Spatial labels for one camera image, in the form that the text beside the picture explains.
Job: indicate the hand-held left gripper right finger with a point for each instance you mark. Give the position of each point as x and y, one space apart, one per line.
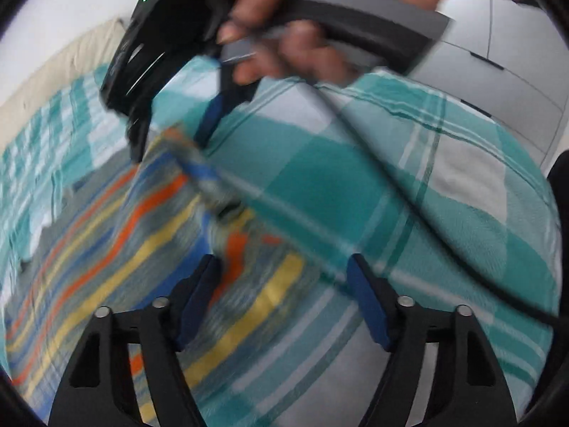
371 307

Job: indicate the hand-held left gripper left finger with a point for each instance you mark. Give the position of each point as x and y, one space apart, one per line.
195 302

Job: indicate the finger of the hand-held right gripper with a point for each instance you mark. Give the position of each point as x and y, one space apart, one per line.
211 115
138 138

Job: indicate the striped knit sweater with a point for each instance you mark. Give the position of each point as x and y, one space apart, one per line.
133 240

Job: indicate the person's right hand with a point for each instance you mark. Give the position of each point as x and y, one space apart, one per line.
311 53

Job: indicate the cream padded headboard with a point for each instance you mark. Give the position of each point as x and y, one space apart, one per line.
53 71

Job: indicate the teal plaid blanket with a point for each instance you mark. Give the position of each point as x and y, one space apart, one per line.
333 173

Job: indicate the white cabinet drawers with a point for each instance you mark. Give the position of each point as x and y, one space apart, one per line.
511 84

